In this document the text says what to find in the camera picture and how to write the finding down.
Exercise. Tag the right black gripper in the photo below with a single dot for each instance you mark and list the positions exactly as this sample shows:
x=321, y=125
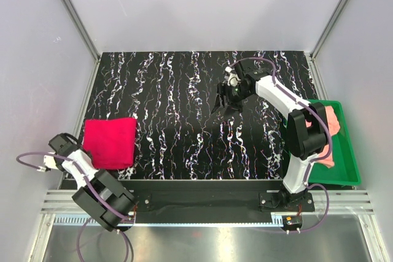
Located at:
x=235, y=108

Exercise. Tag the red t shirt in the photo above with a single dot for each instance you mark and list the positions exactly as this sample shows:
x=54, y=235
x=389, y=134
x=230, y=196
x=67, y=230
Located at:
x=111, y=142

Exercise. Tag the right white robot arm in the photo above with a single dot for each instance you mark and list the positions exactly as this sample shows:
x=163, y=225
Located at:
x=268, y=87

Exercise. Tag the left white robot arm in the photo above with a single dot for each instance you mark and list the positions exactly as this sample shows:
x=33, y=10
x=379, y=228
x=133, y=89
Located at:
x=98, y=193

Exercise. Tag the green plastic bin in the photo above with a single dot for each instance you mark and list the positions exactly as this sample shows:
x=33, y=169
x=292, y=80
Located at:
x=344, y=164

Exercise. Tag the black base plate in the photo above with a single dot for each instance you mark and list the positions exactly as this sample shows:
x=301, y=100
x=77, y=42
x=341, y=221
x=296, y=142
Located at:
x=187, y=202

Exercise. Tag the left aluminium frame post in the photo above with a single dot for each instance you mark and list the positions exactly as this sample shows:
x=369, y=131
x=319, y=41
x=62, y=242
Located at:
x=81, y=29

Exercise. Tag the aluminium frame post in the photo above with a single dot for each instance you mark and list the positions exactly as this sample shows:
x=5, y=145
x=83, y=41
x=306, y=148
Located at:
x=334, y=18
x=81, y=29

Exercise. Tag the right aluminium frame post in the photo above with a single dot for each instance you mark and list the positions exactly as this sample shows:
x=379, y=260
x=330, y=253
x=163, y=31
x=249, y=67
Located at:
x=334, y=18

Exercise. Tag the aluminium rail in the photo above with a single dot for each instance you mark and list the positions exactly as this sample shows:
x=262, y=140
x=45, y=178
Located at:
x=340, y=202

